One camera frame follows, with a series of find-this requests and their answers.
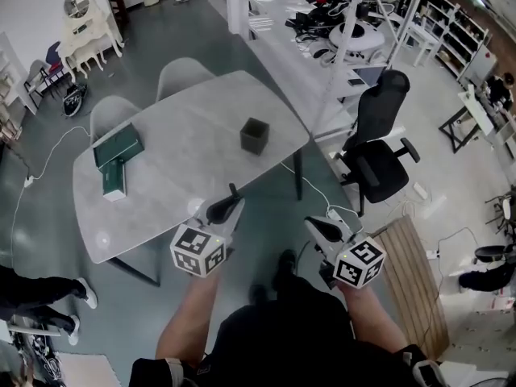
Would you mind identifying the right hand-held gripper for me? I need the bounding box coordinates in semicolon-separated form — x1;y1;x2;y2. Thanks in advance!
303;215;387;290

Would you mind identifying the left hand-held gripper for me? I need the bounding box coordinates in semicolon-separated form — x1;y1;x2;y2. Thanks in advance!
169;197;246;278

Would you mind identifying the dark square pen holder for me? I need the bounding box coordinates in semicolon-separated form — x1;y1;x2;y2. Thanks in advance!
239;117;270;157

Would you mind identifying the person's right forearm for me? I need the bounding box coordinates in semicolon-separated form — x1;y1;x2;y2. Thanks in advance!
341;283;409;355

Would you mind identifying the person's left forearm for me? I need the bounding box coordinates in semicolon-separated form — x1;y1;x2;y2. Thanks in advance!
155;268;222;369

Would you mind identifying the person's black shoe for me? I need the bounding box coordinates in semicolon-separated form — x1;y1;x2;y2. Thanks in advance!
273;248;298;292

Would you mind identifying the black table leg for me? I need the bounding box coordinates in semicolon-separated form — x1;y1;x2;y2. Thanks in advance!
293;148;304;202
106;256;162;289

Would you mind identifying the black office chair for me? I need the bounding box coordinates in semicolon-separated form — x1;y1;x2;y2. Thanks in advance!
337;69;422;218

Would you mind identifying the person's black clothing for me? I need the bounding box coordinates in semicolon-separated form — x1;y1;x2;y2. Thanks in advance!
128;274;429;387

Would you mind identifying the wooden slat panel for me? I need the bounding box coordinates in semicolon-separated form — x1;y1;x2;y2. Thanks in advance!
368;214;451;359

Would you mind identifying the small green white box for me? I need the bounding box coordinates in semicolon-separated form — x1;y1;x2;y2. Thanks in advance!
101;157;128;203

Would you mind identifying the large green box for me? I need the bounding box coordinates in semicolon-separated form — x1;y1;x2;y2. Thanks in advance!
93;122;146;169

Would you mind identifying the grey shell chair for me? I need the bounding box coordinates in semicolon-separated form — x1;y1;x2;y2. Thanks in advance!
89;95;143;145
156;56;217;102

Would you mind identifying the laptop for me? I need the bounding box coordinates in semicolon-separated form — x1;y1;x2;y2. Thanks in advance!
352;65;389;89

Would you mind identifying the black round stool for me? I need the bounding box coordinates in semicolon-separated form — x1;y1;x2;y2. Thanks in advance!
473;243;507;264

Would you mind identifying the long white cluttered workbench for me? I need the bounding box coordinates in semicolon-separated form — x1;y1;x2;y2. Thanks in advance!
247;0;401;101

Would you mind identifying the white desk with black legs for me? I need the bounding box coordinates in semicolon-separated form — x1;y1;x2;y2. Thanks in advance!
438;84;497;155

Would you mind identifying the white round device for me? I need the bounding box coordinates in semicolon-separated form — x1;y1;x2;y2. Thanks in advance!
327;22;385;51

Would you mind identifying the black bag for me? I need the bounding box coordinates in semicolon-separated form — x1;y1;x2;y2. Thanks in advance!
61;83;90;117

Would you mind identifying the cream vanity dresser with mirror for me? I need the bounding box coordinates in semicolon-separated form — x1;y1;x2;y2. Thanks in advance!
59;0;127;81

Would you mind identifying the folding chair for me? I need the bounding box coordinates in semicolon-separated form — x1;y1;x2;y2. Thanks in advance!
23;41;62;109

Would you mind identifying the white storage shelf rack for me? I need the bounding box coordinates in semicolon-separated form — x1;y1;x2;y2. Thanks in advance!
418;0;493;81

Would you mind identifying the long white floor cable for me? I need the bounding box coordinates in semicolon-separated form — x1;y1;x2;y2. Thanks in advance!
10;125;92;257

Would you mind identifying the white metal frame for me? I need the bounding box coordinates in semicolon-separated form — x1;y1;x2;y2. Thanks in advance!
313;0;429;137

